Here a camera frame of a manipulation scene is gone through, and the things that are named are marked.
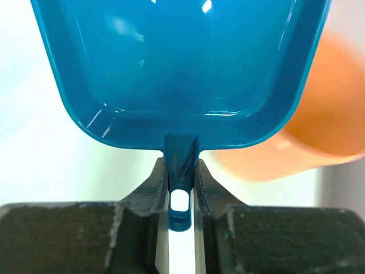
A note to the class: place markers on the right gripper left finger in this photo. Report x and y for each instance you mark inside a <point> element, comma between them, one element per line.
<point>128,236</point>

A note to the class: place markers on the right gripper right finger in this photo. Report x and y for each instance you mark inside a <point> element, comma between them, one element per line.
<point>232,237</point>

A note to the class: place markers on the blue plastic dustpan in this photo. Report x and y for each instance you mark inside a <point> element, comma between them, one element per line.
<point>180,77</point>

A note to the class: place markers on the orange plastic bucket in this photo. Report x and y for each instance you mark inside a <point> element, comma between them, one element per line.
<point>326,129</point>

